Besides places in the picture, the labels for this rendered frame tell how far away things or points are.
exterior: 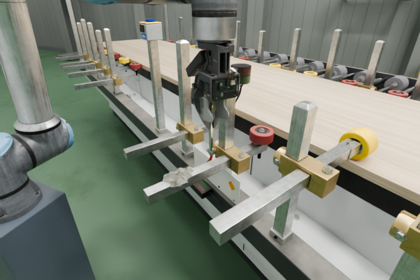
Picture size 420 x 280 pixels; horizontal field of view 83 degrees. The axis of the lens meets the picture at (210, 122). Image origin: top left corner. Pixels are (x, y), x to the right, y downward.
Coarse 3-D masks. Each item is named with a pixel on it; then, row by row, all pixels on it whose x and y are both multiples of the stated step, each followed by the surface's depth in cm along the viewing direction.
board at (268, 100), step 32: (160, 64) 170; (256, 64) 170; (256, 96) 110; (288, 96) 110; (320, 96) 110; (352, 96) 110; (384, 96) 110; (288, 128) 81; (320, 128) 81; (352, 128) 81; (384, 128) 81; (416, 128) 81; (352, 160) 65; (384, 160) 65; (416, 160) 65; (416, 192) 53
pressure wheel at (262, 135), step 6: (258, 126) 81; (264, 126) 81; (252, 132) 77; (258, 132) 78; (264, 132) 78; (270, 132) 77; (252, 138) 78; (258, 138) 76; (264, 138) 76; (270, 138) 76; (264, 144) 77; (258, 156) 83
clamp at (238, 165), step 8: (216, 144) 78; (216, 152) 78; (224, 152) 74; (232, 152) 73; (232, 160) 71; (240, 160) 70; (248, 160) 72; (232, 168) 72; (240, 168) 71; (248, 168) 73
